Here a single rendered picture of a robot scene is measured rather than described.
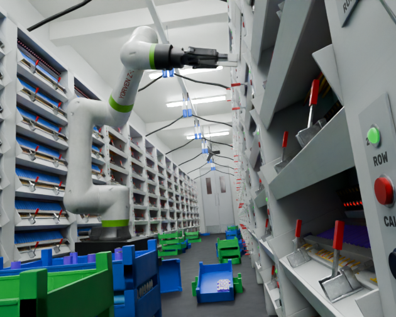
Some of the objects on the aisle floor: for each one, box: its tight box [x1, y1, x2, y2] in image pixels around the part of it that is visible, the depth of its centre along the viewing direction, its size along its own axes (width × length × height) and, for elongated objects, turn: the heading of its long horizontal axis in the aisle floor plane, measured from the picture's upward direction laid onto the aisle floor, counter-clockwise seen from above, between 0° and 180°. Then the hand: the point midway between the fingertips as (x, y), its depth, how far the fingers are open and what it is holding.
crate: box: [195, 259, 234, 303], centre depth 189 cm, size 30×20×8 cm
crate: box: [159, 259, 182, 294], centre depth 213 cm, size 8×30×20 cm, turn 77°
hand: (228, 60), depth 115 cm, fingers open, 3 cm apart
